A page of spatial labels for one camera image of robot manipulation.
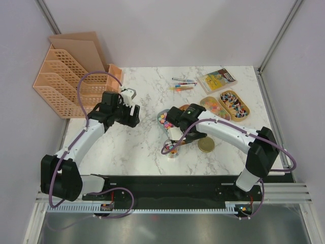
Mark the gold jar lid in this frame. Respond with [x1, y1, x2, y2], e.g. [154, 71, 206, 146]
[198, 137, 215, 153]

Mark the clear glass jar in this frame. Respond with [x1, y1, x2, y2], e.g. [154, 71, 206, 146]
[163, 139, 180, 159]

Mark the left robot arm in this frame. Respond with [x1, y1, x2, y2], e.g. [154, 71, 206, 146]
[41, 88, 140, 201]

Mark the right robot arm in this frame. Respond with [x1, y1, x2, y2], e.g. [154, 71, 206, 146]
[166, 104, 280, 200]

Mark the blue tray of solid candies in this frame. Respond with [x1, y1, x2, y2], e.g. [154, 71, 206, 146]
[156, 109, 174, 135]

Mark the beige tray of star gummies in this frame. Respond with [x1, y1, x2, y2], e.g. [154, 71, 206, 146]
[200, 96, 231, 121]

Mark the orange pen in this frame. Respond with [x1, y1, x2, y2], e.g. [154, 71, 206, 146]
[169, 86, 194, 92]

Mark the tan tray of lollipops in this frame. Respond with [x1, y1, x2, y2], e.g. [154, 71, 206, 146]
[219, 90, 250, 122]

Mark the pink patterned pen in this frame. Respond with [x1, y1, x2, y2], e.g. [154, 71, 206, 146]
[175, 82, 197, 87]

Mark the peach desk organizer rack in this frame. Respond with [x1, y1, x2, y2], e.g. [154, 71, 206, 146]
[33, 32, 124, 118]

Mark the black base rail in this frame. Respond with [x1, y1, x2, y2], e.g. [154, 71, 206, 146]
[52, 174, 280, 210]

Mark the white slotted cable duct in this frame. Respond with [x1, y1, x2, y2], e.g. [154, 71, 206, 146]
[46, 202, 244, 214]

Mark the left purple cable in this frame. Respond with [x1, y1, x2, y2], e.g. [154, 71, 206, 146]
[47, 71, 135, 231]

